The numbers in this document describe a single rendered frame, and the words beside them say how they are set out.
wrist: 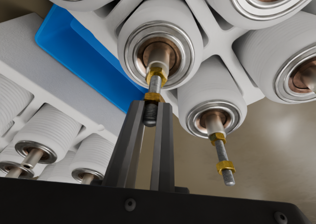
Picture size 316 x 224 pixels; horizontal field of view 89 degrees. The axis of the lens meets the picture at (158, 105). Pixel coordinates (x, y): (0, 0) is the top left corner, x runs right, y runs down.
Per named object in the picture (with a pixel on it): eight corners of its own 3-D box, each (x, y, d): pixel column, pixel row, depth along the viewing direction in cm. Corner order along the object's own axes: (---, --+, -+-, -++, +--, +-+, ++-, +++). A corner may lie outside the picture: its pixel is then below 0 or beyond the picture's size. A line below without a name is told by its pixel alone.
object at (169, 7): (153, 51, 35) (141, 103, 22) (130, 4, 30) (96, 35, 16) (196, 32, 32) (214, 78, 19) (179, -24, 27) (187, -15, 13)
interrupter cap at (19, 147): (11, 148, 32) (8, 151, 31) (25, 133, 28) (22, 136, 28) (48, 164, 35) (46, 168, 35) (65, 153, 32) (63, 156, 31)
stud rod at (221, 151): (209, 130, 22) (223, 186, 16) (211, 124, 21) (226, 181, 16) (217, 130, 22) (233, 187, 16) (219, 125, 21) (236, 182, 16)
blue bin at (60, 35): (63, 24, 40) (30, 40, 31) (88, -12, 35) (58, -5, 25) (146, 99, 53) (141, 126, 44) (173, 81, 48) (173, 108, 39)
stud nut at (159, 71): (146, 83, 15) (145, 87, 15) (145, 66, 14) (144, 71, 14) (167, 84, 15) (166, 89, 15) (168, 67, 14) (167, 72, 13)
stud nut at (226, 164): (213, 168, 18) (215, 175, 18) (217, 159, 17) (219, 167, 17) (231, 169, 18) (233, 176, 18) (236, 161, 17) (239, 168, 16)
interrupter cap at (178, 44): (145, 93, 21) (144, 97, 20) (111, 39, 17) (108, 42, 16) (202, 73, 19) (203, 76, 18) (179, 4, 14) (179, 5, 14)
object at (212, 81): (174, 80, 40) (175, 139, 26) (178, 40, 34) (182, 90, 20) (213, 82, 40) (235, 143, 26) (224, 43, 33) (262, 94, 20)
